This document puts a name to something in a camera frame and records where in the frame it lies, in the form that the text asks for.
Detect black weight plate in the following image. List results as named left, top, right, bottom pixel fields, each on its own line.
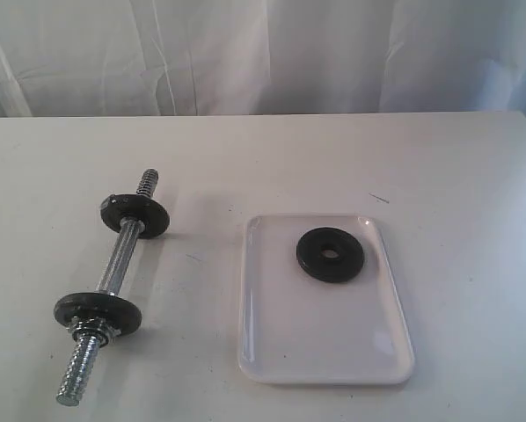
left=295, top=226, right=368, bottom=284
left=54, top=292, right=142, bottom=335
left=99, top=193, right=170, bottom=239

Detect chrome threaded dumbbell bar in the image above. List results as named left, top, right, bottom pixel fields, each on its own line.
left=55, top=168, right=158, bottom=406

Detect white rectangular plastic tray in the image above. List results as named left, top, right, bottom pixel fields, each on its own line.
left=237, top=214, right=415, bottom=386

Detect white backdrop curtain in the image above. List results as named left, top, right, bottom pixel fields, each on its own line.
left=0, top=1, right=526, bottom=117

